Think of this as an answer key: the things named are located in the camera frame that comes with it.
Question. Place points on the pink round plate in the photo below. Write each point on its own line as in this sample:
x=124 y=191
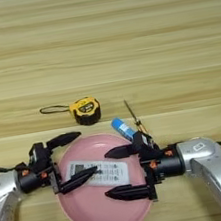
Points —
x=98 y=212

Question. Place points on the blue glue stick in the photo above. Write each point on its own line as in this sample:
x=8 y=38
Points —
x=122 y=127

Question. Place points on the yellow black tape measure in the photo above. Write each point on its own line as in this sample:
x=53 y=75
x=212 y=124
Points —
x=86 y=111

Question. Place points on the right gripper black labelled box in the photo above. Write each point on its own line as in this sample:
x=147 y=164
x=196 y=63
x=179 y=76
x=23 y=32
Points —
x=144 y=142

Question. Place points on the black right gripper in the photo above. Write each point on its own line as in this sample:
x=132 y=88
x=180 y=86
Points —
x=168 y=165

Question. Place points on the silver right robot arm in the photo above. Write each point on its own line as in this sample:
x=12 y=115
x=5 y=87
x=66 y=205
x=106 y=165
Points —
x=212 y=167

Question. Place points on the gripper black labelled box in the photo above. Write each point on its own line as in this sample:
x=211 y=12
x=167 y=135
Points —
x=38 y=156
x=144 y=142

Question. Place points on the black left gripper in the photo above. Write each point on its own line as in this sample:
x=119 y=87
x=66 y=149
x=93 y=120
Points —
x=31 y=181

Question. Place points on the white remote control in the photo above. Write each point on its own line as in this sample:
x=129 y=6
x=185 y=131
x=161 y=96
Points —
x=112 y=173

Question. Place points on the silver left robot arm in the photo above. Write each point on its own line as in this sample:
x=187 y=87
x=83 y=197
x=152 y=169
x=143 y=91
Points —
x=4 y=193

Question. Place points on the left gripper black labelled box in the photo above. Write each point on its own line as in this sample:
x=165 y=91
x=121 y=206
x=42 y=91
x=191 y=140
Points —
x=38 y=156

